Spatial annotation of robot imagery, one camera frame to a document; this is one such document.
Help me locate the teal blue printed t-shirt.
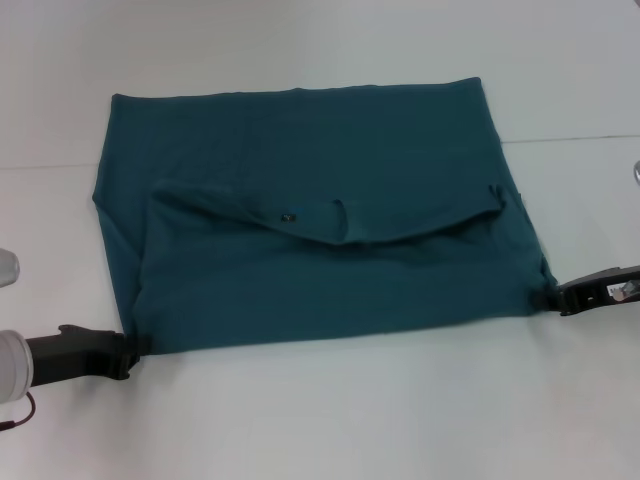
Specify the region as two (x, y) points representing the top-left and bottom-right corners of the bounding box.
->
(92, 75), (559, 357)

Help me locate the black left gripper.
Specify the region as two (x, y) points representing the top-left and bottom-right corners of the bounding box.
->
(25, 323), (154, 387)

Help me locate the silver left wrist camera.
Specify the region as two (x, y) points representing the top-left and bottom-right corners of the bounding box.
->
(0, 247), (21, 289)

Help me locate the left arm plug with cable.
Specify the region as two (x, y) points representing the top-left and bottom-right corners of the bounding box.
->
(0, 392), (37, 431)

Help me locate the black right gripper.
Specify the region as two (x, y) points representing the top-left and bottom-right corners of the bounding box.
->
(530, 264), (640, 317)

